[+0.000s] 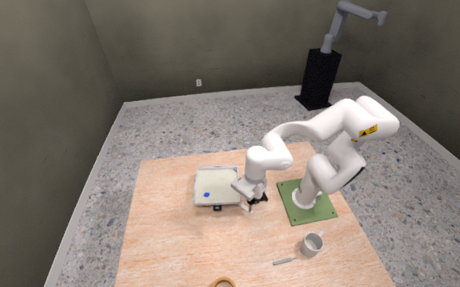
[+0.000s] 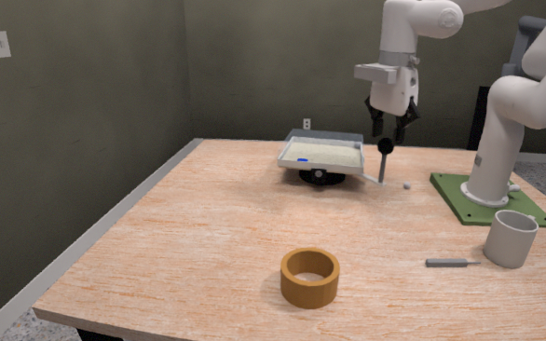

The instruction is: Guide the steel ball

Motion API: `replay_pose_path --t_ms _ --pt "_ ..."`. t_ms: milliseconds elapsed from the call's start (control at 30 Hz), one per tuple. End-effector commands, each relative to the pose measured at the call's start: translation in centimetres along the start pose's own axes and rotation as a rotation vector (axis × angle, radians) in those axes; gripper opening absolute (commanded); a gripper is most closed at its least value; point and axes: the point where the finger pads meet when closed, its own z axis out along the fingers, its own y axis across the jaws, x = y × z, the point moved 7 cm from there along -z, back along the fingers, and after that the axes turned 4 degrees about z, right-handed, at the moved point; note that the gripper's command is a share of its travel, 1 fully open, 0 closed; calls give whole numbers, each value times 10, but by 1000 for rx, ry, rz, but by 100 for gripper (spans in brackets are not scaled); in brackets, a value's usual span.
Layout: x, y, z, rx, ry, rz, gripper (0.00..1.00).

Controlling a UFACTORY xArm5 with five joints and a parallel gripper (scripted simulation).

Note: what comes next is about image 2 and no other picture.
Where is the tan hollow ring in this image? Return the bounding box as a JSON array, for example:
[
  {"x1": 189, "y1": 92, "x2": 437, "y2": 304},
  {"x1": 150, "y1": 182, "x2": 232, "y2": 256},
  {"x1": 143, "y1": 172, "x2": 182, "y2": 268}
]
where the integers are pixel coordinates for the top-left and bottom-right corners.
[{"x1": 280, "y1": 247, "x2": 340, "y2": 309}]

